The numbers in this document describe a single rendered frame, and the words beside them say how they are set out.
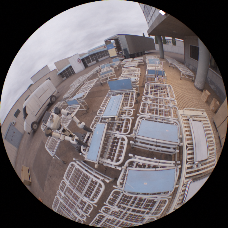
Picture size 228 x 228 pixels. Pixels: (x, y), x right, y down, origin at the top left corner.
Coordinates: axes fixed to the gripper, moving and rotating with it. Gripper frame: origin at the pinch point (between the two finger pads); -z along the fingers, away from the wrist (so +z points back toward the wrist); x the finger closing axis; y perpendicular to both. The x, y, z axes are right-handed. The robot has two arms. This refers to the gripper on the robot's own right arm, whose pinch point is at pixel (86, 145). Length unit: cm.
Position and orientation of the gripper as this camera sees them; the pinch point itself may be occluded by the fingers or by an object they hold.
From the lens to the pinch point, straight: 136.9
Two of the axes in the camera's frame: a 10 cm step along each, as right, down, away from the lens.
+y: 1.6, -7.7, 6.1
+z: -6.1, -5.7, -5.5
